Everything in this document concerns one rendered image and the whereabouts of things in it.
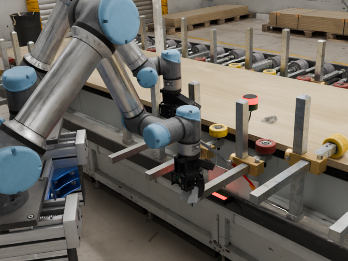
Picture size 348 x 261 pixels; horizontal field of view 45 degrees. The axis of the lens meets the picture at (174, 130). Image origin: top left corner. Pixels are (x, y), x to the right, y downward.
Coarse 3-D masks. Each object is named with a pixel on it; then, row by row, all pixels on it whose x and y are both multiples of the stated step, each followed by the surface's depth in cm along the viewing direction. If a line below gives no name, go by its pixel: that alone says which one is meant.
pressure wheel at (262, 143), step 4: (260, 140) 169; (264, 140) 169; (268, 140) 168; (272, 140) 168; (256, 144) 166; (260, 144) 165; (264, 144) 165; (268, 144) 165; (272, 144) 164; (256, 148) 166; (260, 148) 164; (264, 148) 164; (268, 148) 163; (272, 148) 164; (260, 152) 165; (264, 152) 164; (268, 152) 164; (272, 152) 165; (264, 164) 170
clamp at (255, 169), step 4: (232, 156) 166; (248, 156) 164; (236, 160) 164; (240, 160) 162; (244, 160) 161; (248, 160) 161; (252, 160) 161; (260, 160) 161; (236, 164) 165; (248, 164) 160; (252, 164) 158; (256, 164) 158; (260, 164) 159; (252, 168) 159; (256, 168) 158; (260, 168) 160; (248, 172) 161; (252, 172) 160; (256, 172) 158; (260, 172) 160; (256, 176) 159
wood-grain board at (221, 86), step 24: (24, 48) 376; (96, 72) 283; (192, 72) 271; (216, 72) 267; (240, 72) 264; (144, 96) 231; (216, 96) 224; (240, 96) 222; (264, 96) 220; (288, 96) 218; (312, 96) 216; (336, 96) 214; (216, 120) 193; (288, 120) 188; (312, 120) 187; (336, 120) 185; (288, 144) 165; (312, 144) 164
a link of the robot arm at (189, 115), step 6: (180, 108) 130; (186, 108) 129; (192, 108) 129; (180, 114) 128; (186, 114) 127; (192, 114) 127; (198, 114) 129; (186, 120) 127; (192, 120) 128; (198, 120) 129; (186, 126) 127; (192, 126) 128; (198, 126) 130; (186, 132) 127; (192, 132) 129; (198, 132) 131; (186, 138) 130; (192, 138) 130; (198, 138) 132
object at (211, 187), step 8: (264, 160) 167; (240, 168) 158; (248, 168) 160; (224, 176) 153; (232, 176) 154; (240, 176) 158; (208, 184) 148; (216, 184) 148; (224, 184) 152; (208, 192) 146
